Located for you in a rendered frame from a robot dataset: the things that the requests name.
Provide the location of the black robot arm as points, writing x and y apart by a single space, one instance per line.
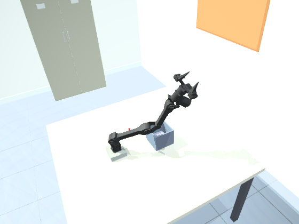
145 128

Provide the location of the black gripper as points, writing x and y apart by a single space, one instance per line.
182 89

